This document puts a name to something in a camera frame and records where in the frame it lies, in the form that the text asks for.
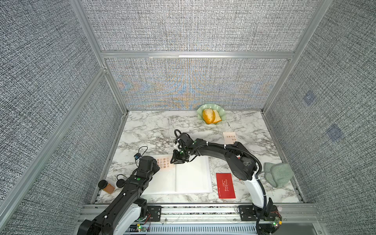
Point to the large red card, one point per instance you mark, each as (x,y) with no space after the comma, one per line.
(225,186)

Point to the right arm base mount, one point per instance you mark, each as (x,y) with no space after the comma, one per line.
(267,223)

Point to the white photo album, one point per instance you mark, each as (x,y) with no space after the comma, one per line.
(187,178)

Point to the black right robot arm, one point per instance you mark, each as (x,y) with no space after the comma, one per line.
(243,165)

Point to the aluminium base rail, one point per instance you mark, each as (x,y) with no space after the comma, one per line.
(218,219)

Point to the large orange bread roll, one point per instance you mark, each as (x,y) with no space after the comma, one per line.
(208,116)

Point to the pink card four text rows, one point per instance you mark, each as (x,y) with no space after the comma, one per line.
(164,163)

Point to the light green wavy bowl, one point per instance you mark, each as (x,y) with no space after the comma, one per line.
(214,107)

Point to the small bread slice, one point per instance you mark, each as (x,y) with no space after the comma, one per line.
(217,117)

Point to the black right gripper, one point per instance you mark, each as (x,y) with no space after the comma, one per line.
(175,159)

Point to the aluminium enclosure frame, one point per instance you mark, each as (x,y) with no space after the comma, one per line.
(20,189)

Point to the green knitted cloth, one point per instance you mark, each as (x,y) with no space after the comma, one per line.
(278,175)

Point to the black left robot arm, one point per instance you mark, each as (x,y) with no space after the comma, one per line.
(128,207)

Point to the pink card red characters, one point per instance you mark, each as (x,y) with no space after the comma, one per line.
(230,138)

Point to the brown cup black lid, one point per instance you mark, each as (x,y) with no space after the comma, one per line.
(105,186)

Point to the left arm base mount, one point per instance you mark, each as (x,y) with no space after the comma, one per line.
(148,213)

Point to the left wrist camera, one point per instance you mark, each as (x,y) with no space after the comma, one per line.
(137,156)

